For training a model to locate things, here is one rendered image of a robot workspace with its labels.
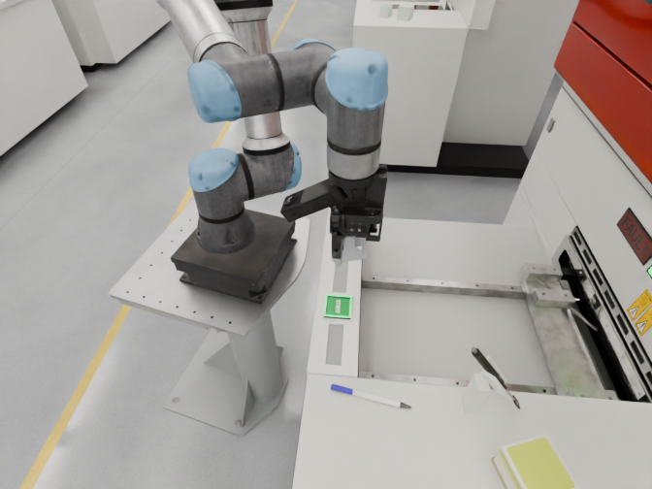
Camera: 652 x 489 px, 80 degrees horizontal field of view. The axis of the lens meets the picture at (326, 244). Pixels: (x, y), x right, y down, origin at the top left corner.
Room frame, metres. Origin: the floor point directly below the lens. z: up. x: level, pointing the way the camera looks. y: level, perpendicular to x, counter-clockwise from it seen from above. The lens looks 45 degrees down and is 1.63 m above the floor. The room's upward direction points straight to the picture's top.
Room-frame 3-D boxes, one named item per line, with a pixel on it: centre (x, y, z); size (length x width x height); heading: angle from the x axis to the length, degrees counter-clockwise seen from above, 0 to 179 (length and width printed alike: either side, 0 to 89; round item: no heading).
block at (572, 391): (0.32, -0.51, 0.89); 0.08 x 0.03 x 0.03; 85
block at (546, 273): (0.64, -0.54, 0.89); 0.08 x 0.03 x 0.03; 85
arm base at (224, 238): (0.76, 0.27, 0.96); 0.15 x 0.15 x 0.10
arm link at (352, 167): (0.48, -0.04, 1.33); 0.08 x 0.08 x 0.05
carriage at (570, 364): (0.48, -0.52, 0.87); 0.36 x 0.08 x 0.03; 175
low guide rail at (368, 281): (0.63, -0.34, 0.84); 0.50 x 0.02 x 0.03; 85
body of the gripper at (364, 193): (0.48, -0.05, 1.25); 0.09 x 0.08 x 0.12; 85
